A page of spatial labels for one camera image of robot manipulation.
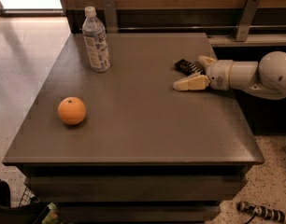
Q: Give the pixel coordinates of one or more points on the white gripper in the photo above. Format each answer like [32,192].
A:
[220,74]

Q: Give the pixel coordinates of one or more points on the black rxbar chocolate bar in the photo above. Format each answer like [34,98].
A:
[187,68]

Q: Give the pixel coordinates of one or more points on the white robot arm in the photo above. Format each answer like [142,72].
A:
[265,79]

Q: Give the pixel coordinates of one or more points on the grey drawer cabinet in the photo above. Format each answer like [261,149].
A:
[145,153]

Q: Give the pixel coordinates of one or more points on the clear plastic water bottle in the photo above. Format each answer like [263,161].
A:
[95,37]

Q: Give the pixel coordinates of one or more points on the orange fruit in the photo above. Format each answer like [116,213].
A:
[72,111]

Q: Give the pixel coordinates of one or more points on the green snack package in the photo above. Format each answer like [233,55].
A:
[52,217]

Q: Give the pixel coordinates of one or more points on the black bag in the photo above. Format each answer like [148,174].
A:
[32,213]

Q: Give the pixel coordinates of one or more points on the right metal rail bracket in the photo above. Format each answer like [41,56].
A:
[247,17]

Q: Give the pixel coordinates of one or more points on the metal rail bracket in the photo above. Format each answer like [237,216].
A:
[110,13]
[247,17]

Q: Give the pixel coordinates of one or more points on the horizontal metal rail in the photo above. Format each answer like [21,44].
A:
[233,28]

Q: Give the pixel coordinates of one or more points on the left metal rail bracket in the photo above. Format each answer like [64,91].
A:
[110,13]

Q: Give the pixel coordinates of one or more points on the black white striped handle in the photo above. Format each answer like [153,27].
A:
[260,211]

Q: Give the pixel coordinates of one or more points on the wire mesh basket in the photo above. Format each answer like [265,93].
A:
[27,197]

